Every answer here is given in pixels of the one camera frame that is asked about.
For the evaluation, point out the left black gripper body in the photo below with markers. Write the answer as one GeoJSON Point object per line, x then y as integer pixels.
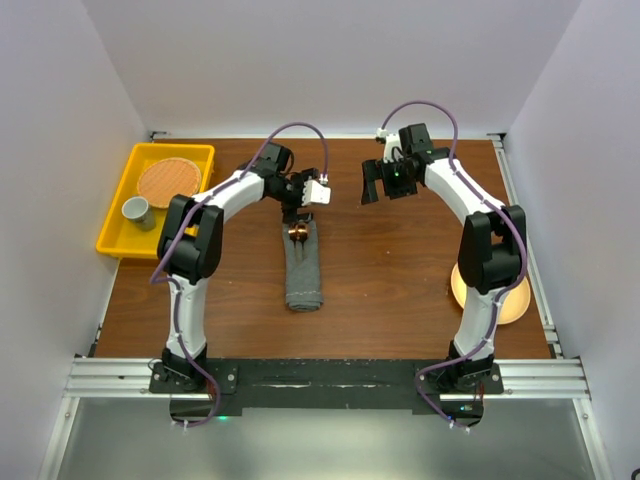
{"type": "Point", "coordinates": [291, 195]}

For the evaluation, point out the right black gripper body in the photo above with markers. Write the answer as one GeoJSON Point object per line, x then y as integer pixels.
{"type": "Point", "coordinates": [396, 180]}

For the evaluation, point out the rose gold fork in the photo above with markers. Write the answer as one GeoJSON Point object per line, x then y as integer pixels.
{"type": "Point", "coordinates": [293, 232]}

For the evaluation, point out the grey cloth napkin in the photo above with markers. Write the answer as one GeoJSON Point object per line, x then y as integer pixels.
{"type": "Point", "coordinates": [303, 286]}

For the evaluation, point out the rose gold spoon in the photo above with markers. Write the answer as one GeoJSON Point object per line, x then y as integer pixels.
{"type": "Point", "coordinates": [304, 231]}

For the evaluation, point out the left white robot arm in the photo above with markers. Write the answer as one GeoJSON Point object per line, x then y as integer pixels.
{"type": "Point", "coordinates": [190, 249]}

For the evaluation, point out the orange woven coaster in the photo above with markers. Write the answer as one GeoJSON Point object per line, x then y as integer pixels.
{"type": "Point", "coordinates": [169, 177]}

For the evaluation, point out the grey ceramic cup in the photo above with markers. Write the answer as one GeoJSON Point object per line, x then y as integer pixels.
{"type": "Point", "coordinates": [138, 212]}

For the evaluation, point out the golden round plate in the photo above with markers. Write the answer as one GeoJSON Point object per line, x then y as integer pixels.
{"type": "Point", "coordinates": [515, 305]}

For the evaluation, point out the yellow plastic tray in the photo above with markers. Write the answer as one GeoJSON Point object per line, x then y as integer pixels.
{"type": "Point", "coordinates": [118, 237]}

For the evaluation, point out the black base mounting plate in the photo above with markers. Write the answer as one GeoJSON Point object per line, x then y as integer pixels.
{"type": "Point", "coordinates": [419, 386]}

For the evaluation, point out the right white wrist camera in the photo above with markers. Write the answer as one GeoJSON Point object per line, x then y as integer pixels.
{"type": "Point", "coordinates": [391, 143]}

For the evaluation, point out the aluminium frame rail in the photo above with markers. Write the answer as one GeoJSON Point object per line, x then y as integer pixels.
{"type": "Point", "coordinates": [386, 271]}

